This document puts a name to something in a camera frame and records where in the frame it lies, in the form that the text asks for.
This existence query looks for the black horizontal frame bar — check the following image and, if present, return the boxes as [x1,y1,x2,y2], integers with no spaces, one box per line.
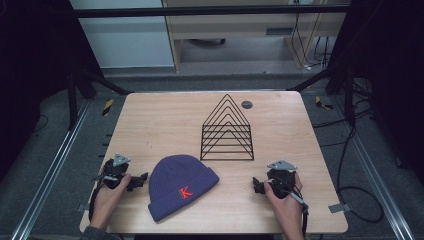
[71,3,352,19]

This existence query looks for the light wooden desk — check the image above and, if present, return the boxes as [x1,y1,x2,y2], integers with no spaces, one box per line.
[161,0,352,72]

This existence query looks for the hanging black and yellow cables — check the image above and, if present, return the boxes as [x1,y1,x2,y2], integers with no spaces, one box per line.
[290,0,332,72]

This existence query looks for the purple knit beanie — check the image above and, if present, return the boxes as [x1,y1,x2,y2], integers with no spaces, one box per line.
[147,154,221,223]

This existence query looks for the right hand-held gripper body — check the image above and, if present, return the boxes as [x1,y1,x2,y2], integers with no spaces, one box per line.
[264,159,298,200]

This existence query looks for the black wire triangular rack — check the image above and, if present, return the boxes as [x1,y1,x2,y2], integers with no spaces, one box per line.
[199,93,255,162]

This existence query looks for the black stand with legs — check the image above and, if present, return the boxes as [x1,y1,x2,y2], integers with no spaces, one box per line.
[65,65,134,132]
[286,63,371,128]

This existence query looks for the person's right hand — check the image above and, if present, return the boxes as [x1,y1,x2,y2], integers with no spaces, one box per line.
[263,172,306,234]

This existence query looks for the white cabinet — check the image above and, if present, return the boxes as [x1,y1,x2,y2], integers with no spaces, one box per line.
[69,0,176,70]

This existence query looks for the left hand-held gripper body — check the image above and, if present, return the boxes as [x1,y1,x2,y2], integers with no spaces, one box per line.
[98,152,133,191]

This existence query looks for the person's left hand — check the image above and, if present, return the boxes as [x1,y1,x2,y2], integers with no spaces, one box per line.
[89,173,133,232]

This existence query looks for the black and yellow tape strip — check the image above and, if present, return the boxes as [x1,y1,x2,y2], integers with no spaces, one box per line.
[101,98,115,117]
[314,95,334,111]

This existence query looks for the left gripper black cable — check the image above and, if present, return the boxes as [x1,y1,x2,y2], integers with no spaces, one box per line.
[87,173,108,222]

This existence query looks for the aluminium floor rail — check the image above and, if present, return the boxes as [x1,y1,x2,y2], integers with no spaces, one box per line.
[9,99,92,240]
[329,94,416,240]

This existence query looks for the black floor cable loop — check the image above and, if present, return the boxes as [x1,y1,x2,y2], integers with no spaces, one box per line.
[335,109,385,224]

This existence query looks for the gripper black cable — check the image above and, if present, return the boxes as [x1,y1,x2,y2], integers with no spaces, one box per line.
[270,176,310,238]
[87,173,108,222]

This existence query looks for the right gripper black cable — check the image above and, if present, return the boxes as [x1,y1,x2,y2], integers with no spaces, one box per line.
[270,176,310,238]

